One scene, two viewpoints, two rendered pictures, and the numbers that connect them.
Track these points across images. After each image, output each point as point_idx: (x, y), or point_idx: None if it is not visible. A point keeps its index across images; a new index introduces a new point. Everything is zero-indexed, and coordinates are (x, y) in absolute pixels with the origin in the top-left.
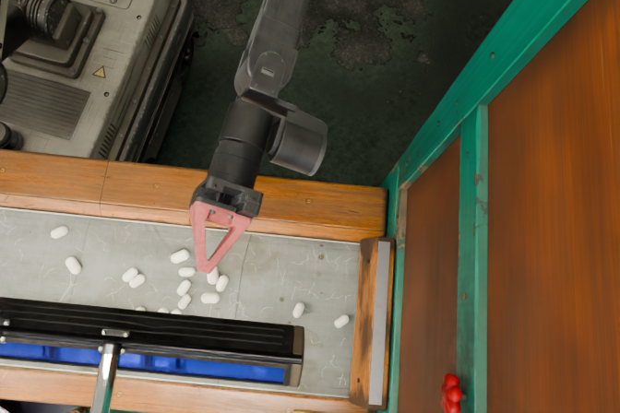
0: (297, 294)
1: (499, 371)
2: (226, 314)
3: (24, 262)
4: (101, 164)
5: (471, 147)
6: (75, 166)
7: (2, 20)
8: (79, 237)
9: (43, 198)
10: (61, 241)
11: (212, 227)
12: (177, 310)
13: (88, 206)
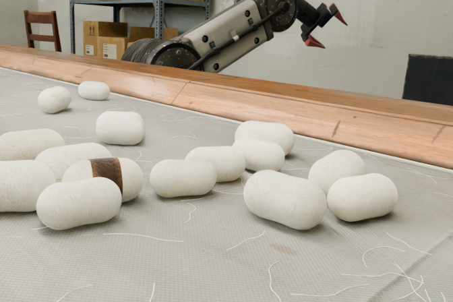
0: None
1: None
2: (314, 281)
3: (6, 96)
4: (234, 76)
5: None
6: (197, 72)
7: (236, 52)
8: (110, 105)
9: (123, 72)
10: (81, 101)
11: (391, 154)
12: (139, 166)
13: (166, 87)
